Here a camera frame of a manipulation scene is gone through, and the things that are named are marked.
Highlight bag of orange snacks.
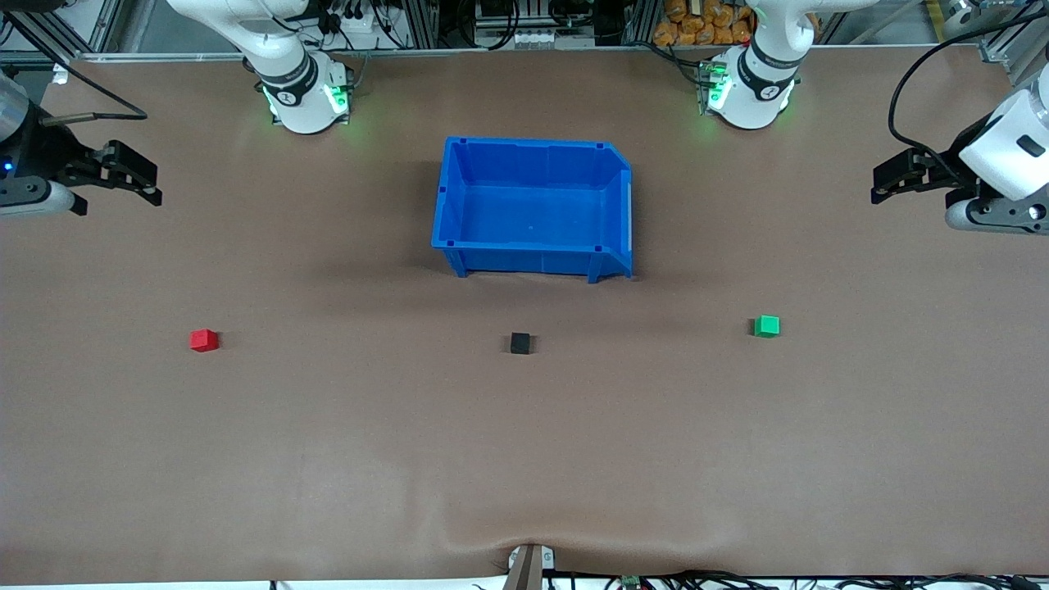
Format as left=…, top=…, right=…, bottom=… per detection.
left=652, top=0, right=756, bottom=48

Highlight brown table mat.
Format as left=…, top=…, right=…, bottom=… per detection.
left=0, top=48, right=1049, bottom=585

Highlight blue plastic storage bin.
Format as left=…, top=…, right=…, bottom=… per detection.
left=431, top=136, right=635, bottom=284

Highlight metal table edge clamp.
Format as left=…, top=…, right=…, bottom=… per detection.
left=506, top=542, right=557, bottom=590

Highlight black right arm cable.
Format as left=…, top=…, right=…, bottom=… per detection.
left=0, top=15, right=149, bottom=124

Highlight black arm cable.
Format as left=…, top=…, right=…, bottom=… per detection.
left=0, top=15, right=149, bottom=124
left=888, top=7, right=1049, bottom=169

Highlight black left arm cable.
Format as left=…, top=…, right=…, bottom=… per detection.
left=888, top=7, right=1049, bottom=169

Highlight aluminium frame post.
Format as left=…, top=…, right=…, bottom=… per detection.
left=977, top=15, right=1049, bottom=89

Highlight aluminium table edge rail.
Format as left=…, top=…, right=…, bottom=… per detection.
left=70, top=43, right=984, bottom=64

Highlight black cables along table edge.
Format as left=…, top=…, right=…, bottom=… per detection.
left=545, top=569, right=1049, bottom=590

